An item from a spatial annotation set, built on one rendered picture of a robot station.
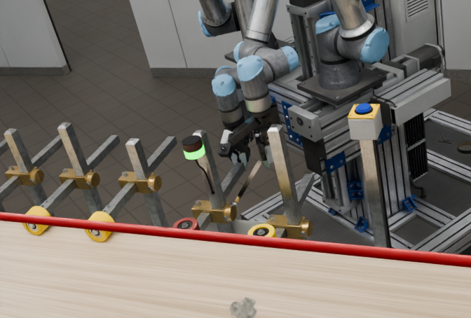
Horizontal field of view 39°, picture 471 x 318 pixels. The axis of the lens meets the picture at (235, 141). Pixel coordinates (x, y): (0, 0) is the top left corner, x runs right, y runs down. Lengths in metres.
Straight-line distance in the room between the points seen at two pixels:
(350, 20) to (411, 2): 0.58
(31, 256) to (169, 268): 0.49
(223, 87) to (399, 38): 0.79
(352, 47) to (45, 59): 4.43
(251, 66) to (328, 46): 0.44
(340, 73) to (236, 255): 0.76
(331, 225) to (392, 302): 1.41
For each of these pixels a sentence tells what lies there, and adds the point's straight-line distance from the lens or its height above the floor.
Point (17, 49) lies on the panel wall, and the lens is 6.44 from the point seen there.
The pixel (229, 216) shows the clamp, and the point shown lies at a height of 0.85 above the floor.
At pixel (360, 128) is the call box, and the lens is 1.73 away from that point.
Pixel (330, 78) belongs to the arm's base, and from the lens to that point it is 2.28.
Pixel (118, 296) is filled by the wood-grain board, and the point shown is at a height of 0.90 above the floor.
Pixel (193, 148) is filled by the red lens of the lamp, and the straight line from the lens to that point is 1.92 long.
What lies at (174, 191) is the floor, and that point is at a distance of 3.91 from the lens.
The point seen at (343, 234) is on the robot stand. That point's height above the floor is 0.21.
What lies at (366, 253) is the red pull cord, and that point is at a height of 1.75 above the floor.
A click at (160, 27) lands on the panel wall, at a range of 5.28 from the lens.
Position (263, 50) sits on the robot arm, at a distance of 1.98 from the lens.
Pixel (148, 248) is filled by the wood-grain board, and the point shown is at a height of 0.90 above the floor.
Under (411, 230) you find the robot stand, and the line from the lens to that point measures 2.94.
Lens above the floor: 2.05
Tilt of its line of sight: 29 degrees down
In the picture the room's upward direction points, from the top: 14 degrees counter-clockwise
